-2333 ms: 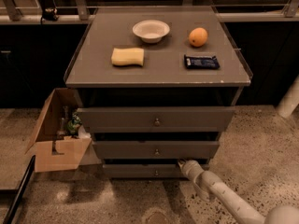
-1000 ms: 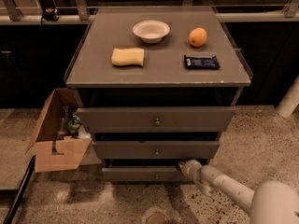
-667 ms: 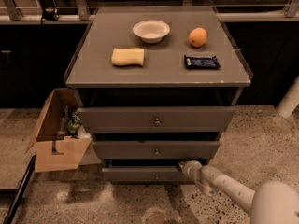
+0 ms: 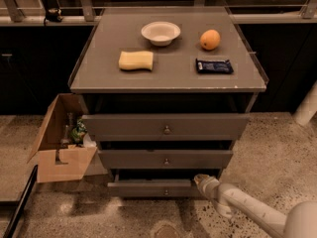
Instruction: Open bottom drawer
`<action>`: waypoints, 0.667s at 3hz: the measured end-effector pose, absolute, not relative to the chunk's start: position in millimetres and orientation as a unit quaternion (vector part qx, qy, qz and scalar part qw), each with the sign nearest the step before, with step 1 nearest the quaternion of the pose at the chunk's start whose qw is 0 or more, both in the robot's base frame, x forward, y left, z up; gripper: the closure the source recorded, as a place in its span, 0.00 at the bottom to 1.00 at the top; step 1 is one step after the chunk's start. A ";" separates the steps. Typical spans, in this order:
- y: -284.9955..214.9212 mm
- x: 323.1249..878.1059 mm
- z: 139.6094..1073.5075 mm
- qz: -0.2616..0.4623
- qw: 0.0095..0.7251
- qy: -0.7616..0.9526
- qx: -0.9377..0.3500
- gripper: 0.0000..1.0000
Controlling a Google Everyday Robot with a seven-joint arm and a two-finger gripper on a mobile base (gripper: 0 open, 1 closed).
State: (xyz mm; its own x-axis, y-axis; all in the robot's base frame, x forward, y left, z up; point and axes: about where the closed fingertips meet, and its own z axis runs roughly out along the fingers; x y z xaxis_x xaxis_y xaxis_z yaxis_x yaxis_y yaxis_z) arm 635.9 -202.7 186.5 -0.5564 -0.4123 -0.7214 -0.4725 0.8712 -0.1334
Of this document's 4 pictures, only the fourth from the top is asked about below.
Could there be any yellow sponge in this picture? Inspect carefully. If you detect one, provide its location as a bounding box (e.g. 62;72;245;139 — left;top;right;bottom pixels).
118;51;154;70

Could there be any orange fruit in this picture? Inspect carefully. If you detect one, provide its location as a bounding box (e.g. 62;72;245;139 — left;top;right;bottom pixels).
200;30;221;51

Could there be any grey drawer cabinet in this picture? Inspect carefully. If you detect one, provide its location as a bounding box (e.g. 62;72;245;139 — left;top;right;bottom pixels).
69;7;267;182

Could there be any white post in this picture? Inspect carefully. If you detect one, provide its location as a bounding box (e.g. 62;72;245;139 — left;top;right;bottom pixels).
293;80;317;126

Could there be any brown cardboard box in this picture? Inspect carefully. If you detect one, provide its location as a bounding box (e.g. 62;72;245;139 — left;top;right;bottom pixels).
28;93;97;183

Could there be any small black device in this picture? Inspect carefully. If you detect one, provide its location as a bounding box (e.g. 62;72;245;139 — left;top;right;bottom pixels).
46;8;62;23

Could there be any white paper bowl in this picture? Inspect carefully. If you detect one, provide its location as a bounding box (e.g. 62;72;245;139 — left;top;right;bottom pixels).
141;22;181;47

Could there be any grey drawer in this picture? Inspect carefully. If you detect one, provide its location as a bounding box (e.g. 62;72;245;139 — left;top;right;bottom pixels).
98;150;233;169
108;177;203;198
82;113;249;141

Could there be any grey middle drawer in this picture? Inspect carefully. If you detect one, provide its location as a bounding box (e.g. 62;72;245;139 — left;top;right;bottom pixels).
98;150;233;169

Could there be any grey bottom drawer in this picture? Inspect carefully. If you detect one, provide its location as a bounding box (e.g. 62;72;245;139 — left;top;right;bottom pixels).
108;177;203;198

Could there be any black bar on floor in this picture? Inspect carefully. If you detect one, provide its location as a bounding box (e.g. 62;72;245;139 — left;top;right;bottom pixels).
0;166;38;238

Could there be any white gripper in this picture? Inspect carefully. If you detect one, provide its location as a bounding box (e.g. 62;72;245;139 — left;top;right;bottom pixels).
194;174;220;199

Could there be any dark blue snack bar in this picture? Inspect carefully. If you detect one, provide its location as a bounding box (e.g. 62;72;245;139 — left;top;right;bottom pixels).
195;59;234;74

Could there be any green crumpled bag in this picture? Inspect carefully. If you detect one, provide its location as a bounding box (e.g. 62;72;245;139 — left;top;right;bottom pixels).
70;117;87;144

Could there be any grey top drawer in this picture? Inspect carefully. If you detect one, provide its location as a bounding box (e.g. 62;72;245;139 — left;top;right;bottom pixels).
82;113;249;141

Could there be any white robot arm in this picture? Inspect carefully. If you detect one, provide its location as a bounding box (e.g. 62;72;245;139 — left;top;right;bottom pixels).
194;174;317;238

